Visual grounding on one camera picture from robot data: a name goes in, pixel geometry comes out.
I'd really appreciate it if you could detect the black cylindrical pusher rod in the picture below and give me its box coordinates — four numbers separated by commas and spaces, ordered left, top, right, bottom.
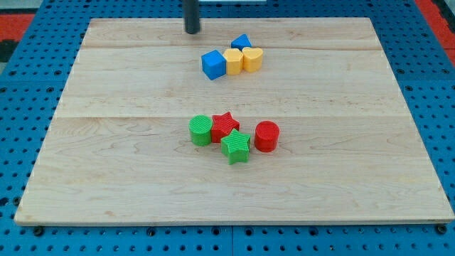
182, 0, 200, 34

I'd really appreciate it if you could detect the blue cube block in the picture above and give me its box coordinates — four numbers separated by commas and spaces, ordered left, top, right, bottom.
201, 50, 227, 80

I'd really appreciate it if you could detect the blue triangle block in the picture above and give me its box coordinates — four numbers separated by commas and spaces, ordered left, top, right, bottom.
230, 33, 252, 51

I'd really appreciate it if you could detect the yellow hexagon block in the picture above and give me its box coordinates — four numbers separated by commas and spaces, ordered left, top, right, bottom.
223, 48, 243, 75

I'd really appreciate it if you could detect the yellow heart block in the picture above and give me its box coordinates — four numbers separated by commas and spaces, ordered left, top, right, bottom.
242, 47, 264, 73

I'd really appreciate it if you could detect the green cylinder block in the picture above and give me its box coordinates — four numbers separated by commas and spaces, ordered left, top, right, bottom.
188, 114, 213, 146

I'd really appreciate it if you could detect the red star block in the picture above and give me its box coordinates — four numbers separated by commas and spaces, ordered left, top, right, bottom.
211, 112, 240, 143

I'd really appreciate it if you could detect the green star block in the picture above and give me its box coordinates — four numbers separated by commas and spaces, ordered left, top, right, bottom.
220, 129, 251, 165

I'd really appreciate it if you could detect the red cylinder block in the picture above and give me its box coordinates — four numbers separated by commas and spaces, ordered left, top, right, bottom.
254, 120, 280, 152

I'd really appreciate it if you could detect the wooden board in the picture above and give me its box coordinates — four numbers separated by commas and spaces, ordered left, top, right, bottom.
14, 18, 454, 226

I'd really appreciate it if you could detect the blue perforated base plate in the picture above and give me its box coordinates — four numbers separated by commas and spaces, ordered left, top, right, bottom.
1, 1, 454, 255

